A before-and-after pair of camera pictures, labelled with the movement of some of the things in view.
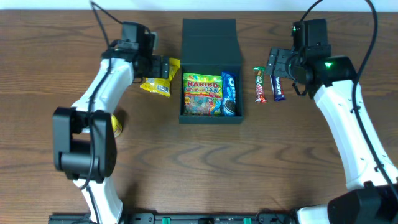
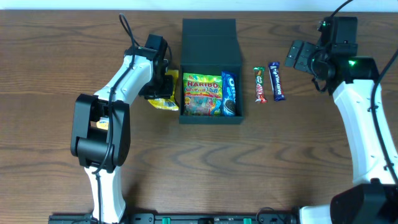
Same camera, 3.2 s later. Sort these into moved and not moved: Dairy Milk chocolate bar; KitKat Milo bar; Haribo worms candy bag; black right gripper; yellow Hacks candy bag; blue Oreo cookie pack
Moved: yellow Hacks candy bag; black right gripper
Not moved: blue Oreo cookie pack; Haribo worms candy bag; KitKat Milo bar; Dairy Milk chocolate bar
